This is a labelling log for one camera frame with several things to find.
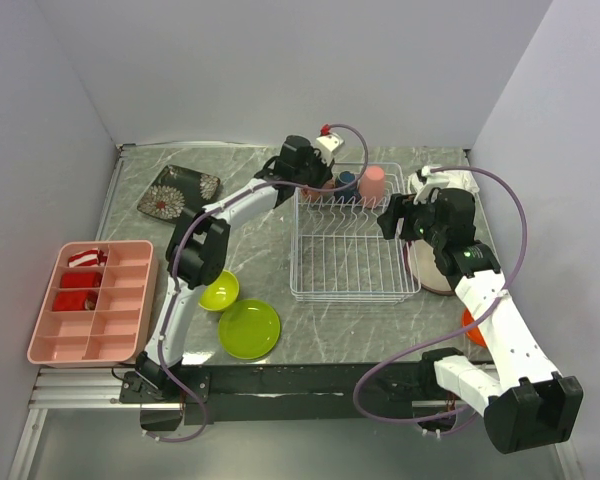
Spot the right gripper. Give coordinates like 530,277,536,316
376,190,447,248

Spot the pink ceramic mug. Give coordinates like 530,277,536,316
300,186,333,202

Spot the pink plastic cup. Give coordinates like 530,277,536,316
358,166,386,209

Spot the dark blue ceramic mug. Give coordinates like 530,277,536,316
334,171,359,202

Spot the orange bowl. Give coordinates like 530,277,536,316
461,308,488,347

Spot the green bowl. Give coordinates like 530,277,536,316
199,270,240,312

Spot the green plate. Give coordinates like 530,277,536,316
218,299,281,360

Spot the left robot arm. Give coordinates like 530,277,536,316
135,135,335,402

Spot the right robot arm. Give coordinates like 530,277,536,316
378,188,584,454

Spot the brown rimmed round plate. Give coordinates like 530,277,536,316
405,240,454,296

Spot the black floral square plate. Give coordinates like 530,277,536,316
137,164,221,224

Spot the black base bar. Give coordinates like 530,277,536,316
119,362,452,425

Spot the red white striped cloth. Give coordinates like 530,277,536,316
67,249,108,268

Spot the pink compartment tray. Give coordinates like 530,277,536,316
27,240,158,368

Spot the red cloth roll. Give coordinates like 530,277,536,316
52,290,98,312
59,271,103,289

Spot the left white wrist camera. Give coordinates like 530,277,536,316
314,124,345,165

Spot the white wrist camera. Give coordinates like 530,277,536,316
408,166,448,204
314,124,345,165

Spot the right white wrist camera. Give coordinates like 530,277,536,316
408,166,448,204

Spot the white wire dish rack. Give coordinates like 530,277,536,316
290,163,421,304

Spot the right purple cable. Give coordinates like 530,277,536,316
352,166,529,437

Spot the purple cable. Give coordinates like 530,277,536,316
157,122,370,445
352,166,529,437

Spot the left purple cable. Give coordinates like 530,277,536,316
157,122,370,445

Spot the aluminium frame rail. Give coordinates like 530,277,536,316
8,367,179,479

